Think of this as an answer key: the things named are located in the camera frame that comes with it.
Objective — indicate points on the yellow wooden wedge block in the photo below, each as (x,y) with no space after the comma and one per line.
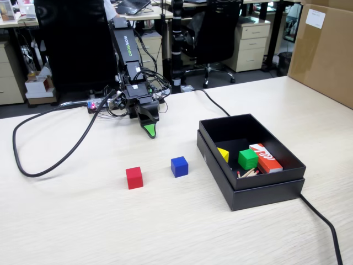
(224,155)

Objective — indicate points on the small white cardboard box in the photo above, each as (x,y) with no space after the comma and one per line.
(37,87)

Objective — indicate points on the controller board with pink light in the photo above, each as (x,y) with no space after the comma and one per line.
(93,105)

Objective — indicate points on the black cardboard box tray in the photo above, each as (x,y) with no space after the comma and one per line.
(234,129)

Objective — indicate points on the blue cube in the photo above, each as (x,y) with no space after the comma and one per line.
(179,167)

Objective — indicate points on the beige cabinet behind robot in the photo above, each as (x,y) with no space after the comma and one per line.
(155,47)

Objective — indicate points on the white shipping label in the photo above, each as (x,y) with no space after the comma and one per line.
(316,18)

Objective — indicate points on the black laptop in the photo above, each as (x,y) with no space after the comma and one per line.
(132,7)

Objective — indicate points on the red cube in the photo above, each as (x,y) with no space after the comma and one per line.
(134,179)

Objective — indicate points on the black open box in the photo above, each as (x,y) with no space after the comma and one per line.
(264,197)

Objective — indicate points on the green cube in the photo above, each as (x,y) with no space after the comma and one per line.
(248,160)

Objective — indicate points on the black wheeled office chair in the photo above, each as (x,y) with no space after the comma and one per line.
(215,36)

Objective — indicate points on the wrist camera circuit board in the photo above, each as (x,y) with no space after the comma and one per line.
(118,102)

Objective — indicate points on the beige cabinet with wide drawers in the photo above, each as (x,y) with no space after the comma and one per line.
(8,74)

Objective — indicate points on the large brown cardboard box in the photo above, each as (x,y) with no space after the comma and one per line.
(325,60)

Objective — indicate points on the black desk leg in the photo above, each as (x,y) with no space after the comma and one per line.
(275,33)

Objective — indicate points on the light wood office desk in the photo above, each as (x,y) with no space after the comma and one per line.
(143,17)

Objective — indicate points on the beige three drawer cabinet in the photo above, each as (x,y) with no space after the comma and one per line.
(251,44)

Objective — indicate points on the tall black mesh office chair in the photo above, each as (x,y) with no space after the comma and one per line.
(77,49)

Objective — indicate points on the black pole with white bands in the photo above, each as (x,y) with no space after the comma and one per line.
(176,41)

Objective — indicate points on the seated person white shirt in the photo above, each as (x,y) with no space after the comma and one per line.
(109,8)

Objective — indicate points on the black waste bin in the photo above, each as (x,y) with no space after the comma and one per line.
(284,64)

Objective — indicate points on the orange white matchbox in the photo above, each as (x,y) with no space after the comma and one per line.
(268,161)

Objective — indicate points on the standing photo card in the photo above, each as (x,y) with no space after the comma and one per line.
(7,10)

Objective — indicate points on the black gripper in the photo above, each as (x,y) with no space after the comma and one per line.
(135,94)

